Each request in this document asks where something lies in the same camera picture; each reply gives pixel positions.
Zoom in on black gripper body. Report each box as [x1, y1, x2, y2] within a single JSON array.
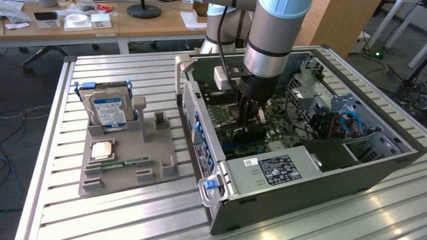
[[236, 74, 278, 105]]

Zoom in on black graphics card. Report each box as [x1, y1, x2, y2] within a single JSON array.
[[229, 124, 268, 145]]

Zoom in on CPU socket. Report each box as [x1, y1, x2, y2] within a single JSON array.
[[222, 101, 241, 124]]

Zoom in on green motherboard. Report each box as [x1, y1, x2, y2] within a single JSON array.
[[198, 83, 315, 161]]

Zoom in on metal disk bay cage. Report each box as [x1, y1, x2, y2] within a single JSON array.
[[285, 57, 336, 120]]

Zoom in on white paper stack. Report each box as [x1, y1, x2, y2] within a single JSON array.
[[178, 11, 208, 31]]

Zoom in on wooden cabinet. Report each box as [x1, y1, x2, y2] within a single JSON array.
[[292, 0, 383, 59]]

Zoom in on white floor box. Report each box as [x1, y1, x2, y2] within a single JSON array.
[[348, 31, 372, 55]]

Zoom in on open grey PC case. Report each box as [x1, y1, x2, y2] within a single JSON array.
[[174, 44, 421, 236]]

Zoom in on grey parts rack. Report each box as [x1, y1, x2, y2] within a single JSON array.
[[77, 96, 178, 198]]

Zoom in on hard disk blue label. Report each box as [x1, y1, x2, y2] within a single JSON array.
[[72, 79, 134, 133]]

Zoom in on green RAM stick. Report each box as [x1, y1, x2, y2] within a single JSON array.
[[85, 156, 150, 171]]

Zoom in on black round lamp base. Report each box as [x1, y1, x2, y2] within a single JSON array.
[[125, 0, 162, 20]]

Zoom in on silver CPU chip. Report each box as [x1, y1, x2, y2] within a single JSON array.
[[88, 140, 116, 161]]

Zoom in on black tripod stand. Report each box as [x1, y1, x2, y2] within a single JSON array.
[[399, 53, 427, 101]]

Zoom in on white labelled box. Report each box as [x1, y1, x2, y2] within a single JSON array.
[[89, 13, 112, 30]]

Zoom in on white flat box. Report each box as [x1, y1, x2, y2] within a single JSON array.
[[62, 19, 94, 32]]

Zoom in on black chair base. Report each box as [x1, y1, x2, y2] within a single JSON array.
[[20, 44, 101, 74]]

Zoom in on white box black top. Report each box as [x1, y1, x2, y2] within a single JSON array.
[[32, 11, 61, 29]]

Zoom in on red white card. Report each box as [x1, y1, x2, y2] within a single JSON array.
[[4, 22, 30, 30]]

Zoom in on clear plastic bag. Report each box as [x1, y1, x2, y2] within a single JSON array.
[[0, 0, 33, 23]]

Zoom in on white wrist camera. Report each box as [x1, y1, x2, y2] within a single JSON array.
[[212, 65, 234, 90]]

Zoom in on red wire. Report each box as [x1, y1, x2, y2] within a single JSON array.
[[328, 116, 340, 138]]

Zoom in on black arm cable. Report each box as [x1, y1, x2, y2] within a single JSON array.
[[214, 6, 232, 86]]

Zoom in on blue wire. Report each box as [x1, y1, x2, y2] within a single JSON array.
[[335, 109, 368, 138]]

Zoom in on metal drive bay bracket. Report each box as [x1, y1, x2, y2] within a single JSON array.
[[341, 131, 401, 164]]

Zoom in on wooden desk white frame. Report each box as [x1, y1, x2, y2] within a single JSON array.
[[117, 0, 303, 55], [0, 0, 120, 48]]

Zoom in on white table frame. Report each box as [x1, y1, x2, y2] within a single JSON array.
[[363, 0, 427, 68]]

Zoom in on blue floor cable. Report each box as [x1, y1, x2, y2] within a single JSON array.
[[0, 119, 26, 216]]

